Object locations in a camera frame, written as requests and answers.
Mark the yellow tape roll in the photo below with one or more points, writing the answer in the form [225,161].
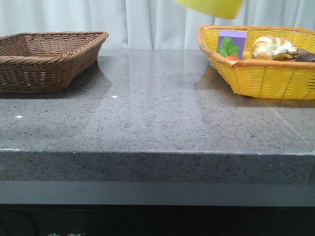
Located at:
[226,9]

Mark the toy carrot with green leaves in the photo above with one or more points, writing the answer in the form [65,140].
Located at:
[228,49]

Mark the toy croissant bread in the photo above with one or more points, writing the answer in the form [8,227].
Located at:
[269,47]

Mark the brown wicker basket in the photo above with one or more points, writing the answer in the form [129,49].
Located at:
[46,62]

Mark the yellow woven basket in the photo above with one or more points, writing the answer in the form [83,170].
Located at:
[263,78]

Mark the dark brown toy item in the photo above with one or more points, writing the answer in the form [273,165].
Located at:
[301,55]

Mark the white curtain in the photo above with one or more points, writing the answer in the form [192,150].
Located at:
[145,24]

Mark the purple block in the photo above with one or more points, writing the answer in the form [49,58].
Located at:
[238,37]

